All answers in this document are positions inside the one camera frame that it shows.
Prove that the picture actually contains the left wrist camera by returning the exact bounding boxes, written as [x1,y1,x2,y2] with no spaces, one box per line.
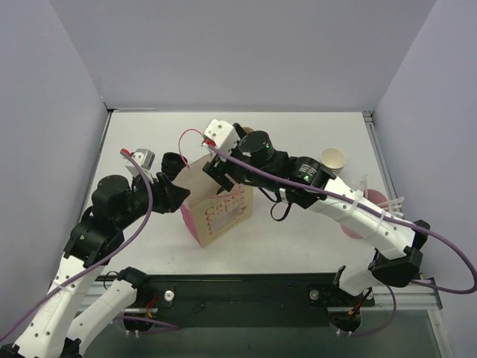
[124,148,155,180]

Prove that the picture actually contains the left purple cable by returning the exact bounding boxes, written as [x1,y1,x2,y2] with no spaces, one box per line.
[0,151,183,348]

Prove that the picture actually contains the aluminium frame rail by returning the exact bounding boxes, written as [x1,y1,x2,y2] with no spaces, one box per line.
[362,110,443,311]

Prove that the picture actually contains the purple cable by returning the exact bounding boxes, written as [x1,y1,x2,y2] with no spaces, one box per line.
[0,151,183,348]
[208,143,477,339]

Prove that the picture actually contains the stack of black lids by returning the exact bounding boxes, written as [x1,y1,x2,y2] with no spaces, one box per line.
[161,152,188,181]

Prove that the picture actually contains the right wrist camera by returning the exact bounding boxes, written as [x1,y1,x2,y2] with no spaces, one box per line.
[202,119,240,154]

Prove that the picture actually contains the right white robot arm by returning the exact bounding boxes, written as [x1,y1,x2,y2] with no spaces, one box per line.
[203,119,428,304]

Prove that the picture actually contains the stack of brown paper cups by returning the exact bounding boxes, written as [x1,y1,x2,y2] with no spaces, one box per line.
[320,148,347,175]

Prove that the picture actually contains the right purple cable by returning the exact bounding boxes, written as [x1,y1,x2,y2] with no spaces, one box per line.
[208,143,477,339]

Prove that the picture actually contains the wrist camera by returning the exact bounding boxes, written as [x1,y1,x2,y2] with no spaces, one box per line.
[202,119,240,154]
[124,148,155,180]

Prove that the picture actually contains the pink cup with straws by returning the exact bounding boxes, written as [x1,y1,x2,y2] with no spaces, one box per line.
[329,177,407,245]

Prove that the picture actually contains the cream and pink paper bag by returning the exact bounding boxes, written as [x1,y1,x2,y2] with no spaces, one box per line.
[173,152,253,248]

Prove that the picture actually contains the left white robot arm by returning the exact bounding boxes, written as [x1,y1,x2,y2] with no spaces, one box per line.
[1,173,190,357]

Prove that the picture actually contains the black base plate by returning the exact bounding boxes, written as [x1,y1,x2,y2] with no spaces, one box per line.
[122,273,374,328]

